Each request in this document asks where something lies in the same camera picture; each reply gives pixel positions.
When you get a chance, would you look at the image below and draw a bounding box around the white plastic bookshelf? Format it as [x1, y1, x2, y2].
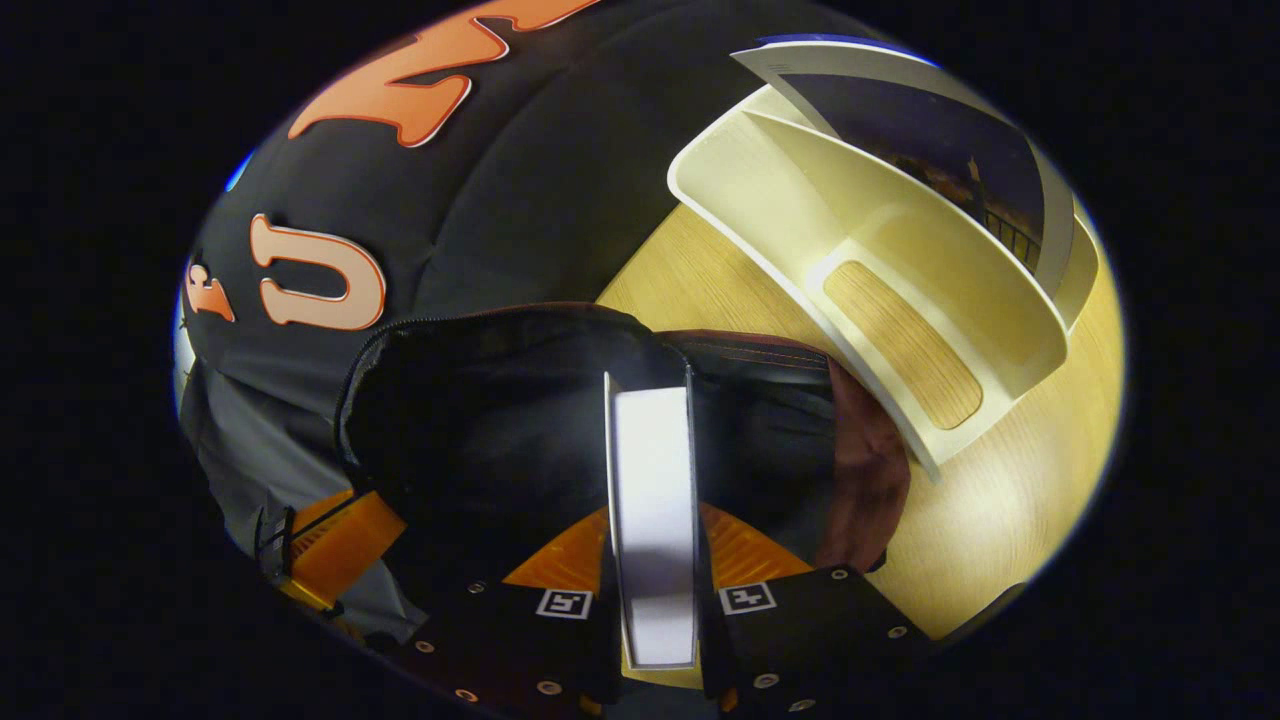
[667, 85, 1101, 483]

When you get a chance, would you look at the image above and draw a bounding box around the maroon schoolbag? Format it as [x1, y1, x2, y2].
[335, 303, 913, 613]

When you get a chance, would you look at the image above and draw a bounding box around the black backdrop cloth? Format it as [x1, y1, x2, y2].
[175, 0, 941, 641]

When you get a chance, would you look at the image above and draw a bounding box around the blue cover book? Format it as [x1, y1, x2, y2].
[730, 35, 1076, 301]

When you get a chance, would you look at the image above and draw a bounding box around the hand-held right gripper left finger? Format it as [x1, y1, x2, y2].
[395, 505, 626, 720]

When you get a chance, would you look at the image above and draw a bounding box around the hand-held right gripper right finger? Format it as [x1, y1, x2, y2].
[695, 500, 936, 716]

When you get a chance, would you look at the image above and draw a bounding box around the grey portrait cover book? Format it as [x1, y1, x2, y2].
[603, 370, 701, 671]

